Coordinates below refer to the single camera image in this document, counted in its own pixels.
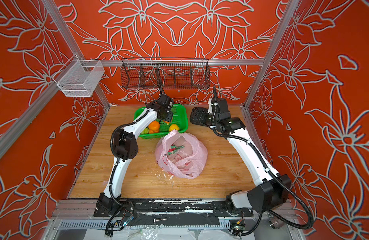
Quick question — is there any pink plastic bag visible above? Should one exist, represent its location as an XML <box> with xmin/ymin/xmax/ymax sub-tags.
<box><xmin>155</xmin><ymin>130</ymin><xmax>208</xmax><ymax>180</ymax></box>

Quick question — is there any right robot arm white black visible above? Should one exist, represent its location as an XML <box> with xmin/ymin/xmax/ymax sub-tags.
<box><xmin>209</xmin><ymin>93</ymin><xmax>314</xmax><ymax>230</ymax></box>

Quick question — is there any black wire basket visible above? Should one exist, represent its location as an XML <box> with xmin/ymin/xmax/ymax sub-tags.
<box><xmin>120</xmin><ymin>58</ymin><xmax>211</xmax><ymax>90</ymax></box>

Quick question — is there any yellow lemon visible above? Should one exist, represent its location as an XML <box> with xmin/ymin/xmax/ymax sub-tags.
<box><xmin>168</xmin><ymin>124</ymin><xmax>180</xmax><ymax>132</ymax></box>

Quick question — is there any black tool case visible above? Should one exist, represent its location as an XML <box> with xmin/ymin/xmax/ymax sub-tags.
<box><xmin>190</xmin><ymin>107</ymin><xmax>229</xmax><ymax>129</ymax></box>

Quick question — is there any green plastic basket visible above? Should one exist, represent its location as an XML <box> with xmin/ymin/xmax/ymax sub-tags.
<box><xmin>126</xmin><ymin>104</ymin><xmax>188</xmax><ymax>139</ymax></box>

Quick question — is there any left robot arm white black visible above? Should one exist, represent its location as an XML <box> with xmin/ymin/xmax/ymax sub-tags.
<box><xmin>94</xmin><ymin>80</ymin><xmax>173</xmax><ymax>217</ymax></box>

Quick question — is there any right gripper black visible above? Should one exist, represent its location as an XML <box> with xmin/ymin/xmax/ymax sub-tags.
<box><xmin>190</xmin><ymin>105</ymin><xmax>221</xmax><ymax>128</ymax></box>

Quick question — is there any green pear fruit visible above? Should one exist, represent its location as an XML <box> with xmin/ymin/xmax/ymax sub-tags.
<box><xmin>141</xmin><ymin>128</ymin><xmax>149</xmax><ymax>135</ymax></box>

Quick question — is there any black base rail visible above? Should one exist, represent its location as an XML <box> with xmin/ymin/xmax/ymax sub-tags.
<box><xmin>93</xmin><ymin>199</ymin><xmax>254</xmax><ymax>229</ymax></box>

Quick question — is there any metal cylinder fitting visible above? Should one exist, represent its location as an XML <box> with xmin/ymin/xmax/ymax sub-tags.
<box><xmin>268</xmin><ymin>219</ymin><xmax>284</xmax><ymax>229</ymax></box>

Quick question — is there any clear plastic wall bin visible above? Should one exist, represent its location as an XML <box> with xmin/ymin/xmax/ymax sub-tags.
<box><xmin>53</xmin><ymin>60</ymin><xmax>104</xmax><ymax>97</ymax></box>

